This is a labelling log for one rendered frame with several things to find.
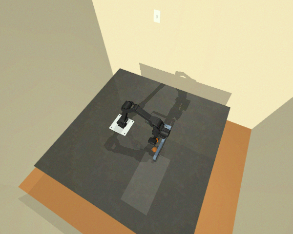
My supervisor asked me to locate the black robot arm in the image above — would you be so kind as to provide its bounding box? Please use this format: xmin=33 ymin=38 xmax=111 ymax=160
xmin=116 ymin=101 xmax=171 ymax=139

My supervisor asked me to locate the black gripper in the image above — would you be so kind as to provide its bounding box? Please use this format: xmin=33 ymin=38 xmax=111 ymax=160
xmin=148 ymin=131 xmax=159 ymax=145

